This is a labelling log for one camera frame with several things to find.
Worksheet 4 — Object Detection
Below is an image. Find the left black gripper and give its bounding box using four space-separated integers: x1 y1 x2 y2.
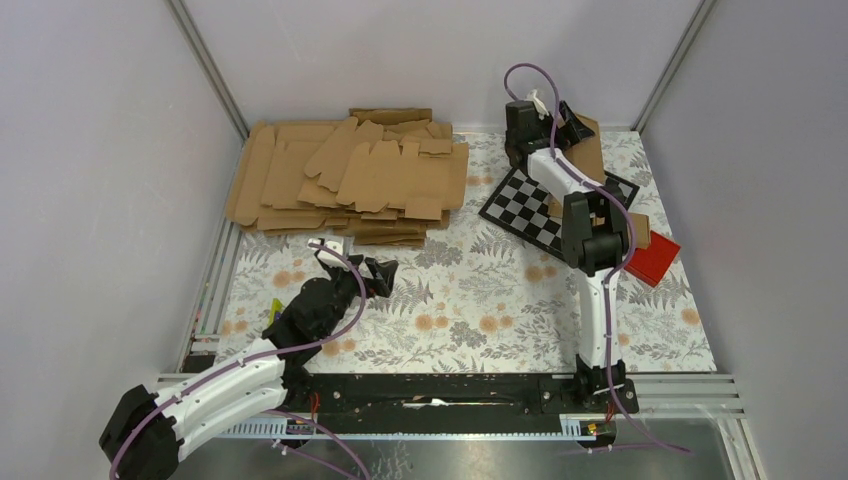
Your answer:
319 254 396 337

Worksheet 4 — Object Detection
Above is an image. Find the stack of flat cardboard blanks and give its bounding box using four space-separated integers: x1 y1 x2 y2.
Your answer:
225 108 470 247

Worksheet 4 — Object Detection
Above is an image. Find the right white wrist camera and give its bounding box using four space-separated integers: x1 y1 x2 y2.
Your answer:
525 89 550 120

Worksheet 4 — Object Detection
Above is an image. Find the floral table mat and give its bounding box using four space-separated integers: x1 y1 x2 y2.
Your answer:
215 131 717 373

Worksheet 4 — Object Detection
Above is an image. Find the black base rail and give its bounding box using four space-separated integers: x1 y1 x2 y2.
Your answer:
276 373 640 425

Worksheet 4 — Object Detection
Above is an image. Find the black white checkerboard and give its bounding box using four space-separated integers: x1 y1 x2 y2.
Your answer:
479 168 639 261

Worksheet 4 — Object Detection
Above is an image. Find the small yellow green object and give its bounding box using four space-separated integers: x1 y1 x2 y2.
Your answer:
267 298 284 326

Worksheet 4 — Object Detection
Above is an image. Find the red box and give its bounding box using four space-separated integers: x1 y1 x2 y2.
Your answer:
625 230 681 287

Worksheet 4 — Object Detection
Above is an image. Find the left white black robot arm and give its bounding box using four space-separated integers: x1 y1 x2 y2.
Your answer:
98 240 399 479

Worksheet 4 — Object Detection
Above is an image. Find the brown cardboard box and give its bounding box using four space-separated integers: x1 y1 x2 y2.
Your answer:
565 114 606 184

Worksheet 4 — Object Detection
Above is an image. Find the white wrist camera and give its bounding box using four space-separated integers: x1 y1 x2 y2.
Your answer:
525 89 550 120
307 238 348 270

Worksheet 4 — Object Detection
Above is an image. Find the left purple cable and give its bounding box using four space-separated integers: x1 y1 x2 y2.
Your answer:
109 241 372 480

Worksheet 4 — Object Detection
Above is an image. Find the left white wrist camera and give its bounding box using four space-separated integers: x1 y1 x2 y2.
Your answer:
307 238 348 270

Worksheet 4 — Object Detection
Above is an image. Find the grey cable duct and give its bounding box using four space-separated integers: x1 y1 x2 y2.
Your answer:
186 415 595 441

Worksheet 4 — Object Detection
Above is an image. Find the folded cardboard box flat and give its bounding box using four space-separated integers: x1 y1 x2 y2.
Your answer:
630 212 651 249

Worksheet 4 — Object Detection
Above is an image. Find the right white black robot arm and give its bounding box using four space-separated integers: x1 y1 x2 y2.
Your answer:
505 100 632 416

